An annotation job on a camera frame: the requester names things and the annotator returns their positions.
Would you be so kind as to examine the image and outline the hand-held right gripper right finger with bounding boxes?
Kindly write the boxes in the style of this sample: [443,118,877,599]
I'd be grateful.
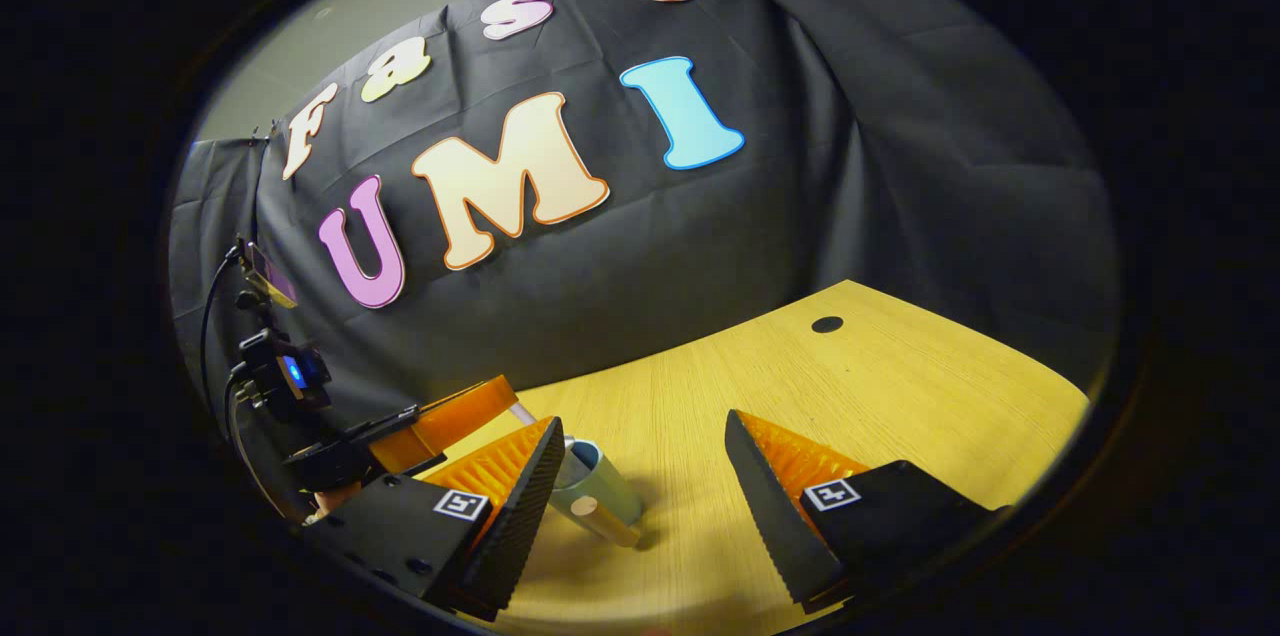
[724,409,1006,614]

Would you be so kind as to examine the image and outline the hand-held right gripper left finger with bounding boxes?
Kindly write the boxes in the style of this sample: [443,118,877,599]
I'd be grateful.
[300,416,566,622]

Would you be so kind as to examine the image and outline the pale green cup wooden handle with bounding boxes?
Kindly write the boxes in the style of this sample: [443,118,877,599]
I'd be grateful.
[548,438,646,549]

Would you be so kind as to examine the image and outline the wooden desktop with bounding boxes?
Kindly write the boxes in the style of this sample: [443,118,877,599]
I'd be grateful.
[425,279,1091,636]

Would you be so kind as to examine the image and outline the black backdrop cloth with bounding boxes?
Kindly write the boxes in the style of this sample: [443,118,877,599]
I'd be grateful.
[165,0,1121,517]

